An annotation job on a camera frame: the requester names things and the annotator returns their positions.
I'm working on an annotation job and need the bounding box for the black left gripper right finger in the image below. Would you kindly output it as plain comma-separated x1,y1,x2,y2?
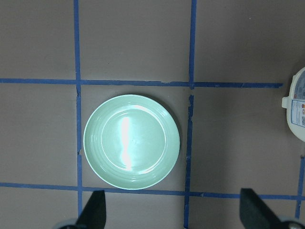
240,188,288,229

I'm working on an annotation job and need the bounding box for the brown paper table mat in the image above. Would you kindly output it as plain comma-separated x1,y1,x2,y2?
0,0,305,229

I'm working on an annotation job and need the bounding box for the light green ceramic plate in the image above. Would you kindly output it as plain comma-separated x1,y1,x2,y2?
83,94,180,190

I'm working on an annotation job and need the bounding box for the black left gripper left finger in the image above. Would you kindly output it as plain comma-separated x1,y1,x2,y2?
76,190,106,229

